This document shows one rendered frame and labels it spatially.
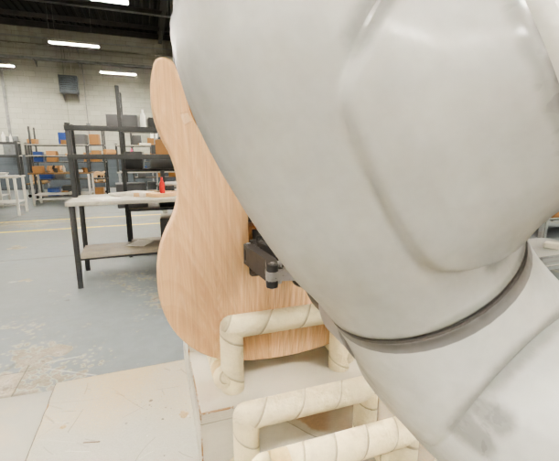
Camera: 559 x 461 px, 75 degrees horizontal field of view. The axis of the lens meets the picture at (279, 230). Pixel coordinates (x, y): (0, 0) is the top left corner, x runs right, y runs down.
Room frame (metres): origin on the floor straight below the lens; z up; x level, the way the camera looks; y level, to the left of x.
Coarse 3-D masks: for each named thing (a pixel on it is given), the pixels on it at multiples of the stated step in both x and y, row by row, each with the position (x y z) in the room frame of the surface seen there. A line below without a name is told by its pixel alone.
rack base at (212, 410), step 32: (192, 352) 0.56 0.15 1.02; (320, 352) 0.56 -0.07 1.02; (192, 384) 0.50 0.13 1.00; (256, 384) 0.47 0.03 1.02; (288, 384) 0.47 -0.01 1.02; (320, 384) 0.47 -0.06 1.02; (224, 416) 0.42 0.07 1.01; (320, 416) 0.46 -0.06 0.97; (352, 416) 0.48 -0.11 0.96; (224, 448) 0.42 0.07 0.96
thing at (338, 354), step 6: (330, 336) 0.51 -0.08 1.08; (330, 342) 0.51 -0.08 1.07; (336, 342) 0.50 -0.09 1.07; (330, 348) 0.51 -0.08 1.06; (336, 348) 0.50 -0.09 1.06; (342, 348) 0.50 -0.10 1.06; (330, 354) 0.51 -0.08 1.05; (336, 354) 0.50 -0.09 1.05; (342, 354) 0.50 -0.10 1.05; (348, 354) 0.50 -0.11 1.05; (330, 360) 0.51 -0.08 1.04; (336, 360) 0.50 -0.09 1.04; (342, 360) 0.50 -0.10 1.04; (330, 366) 0.51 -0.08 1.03; (336, 366) 0.50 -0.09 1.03; (342, 366) 0.50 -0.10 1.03; (348, 366) 0.51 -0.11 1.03
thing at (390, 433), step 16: (352, 432) 0.34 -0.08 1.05; (368, 432) 0.34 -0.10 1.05; (384, 432) 0.34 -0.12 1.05; (400, 432) 0.35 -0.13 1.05; (288, 448) 0.32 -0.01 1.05; (304, 448) 0.32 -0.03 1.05; (320, 448) 0.32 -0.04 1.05; (336, 448) 0.32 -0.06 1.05; (352, 448) 0.33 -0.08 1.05; (368, 448) 0.33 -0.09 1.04; (384, 448) 0.34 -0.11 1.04; (400, 448) 0.35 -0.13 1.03
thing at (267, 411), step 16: (336, 384) 0.43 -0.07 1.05; (352, 384) 0.43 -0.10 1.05; (368, 384) 0.43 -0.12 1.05; (256, 400) 0.40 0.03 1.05; (272, 400) 0.40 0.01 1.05; (288, 400) 0.40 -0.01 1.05; (304, 400) 0.40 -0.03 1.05; (320, 400) 0.40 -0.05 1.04; (336, 400) 0.41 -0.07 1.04; (352, 400) 0.42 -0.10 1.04; (240, 416) 0.38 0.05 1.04; (256, 416) 0.38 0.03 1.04; (272, 416) 0.38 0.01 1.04; (288, 416) 0.39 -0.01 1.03; (304, 416) 0.40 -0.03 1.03
